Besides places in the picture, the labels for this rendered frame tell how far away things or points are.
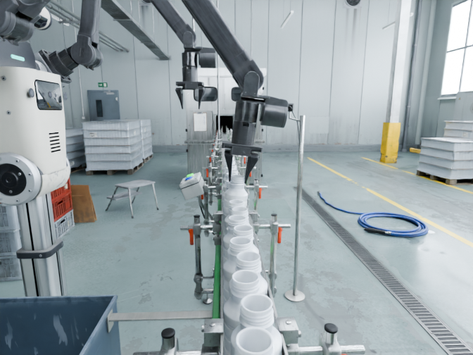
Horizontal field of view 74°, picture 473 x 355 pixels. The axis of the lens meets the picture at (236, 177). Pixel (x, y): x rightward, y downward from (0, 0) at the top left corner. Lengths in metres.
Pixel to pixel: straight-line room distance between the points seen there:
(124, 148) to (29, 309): 6.58
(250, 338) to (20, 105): 0.89
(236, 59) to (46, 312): 0.75
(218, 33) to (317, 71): 10.80
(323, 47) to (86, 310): 11.27
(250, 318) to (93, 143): 7.30
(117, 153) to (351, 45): 8.36
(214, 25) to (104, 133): 6.78
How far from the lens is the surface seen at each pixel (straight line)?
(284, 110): 0.78
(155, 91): 11.24
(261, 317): 0.37
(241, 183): 0.80
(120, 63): 11.60
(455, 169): 7.28
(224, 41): 0.78
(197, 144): 5.53
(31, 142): 1.07
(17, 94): 1.06
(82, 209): 4.39
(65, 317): 0.92
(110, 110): 11.58
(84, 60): 1.30
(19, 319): 0.97
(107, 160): 7.53
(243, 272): 0.45
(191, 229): 0.85
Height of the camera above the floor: 1.38
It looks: 12 degrees down
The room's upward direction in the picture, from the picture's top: straight up
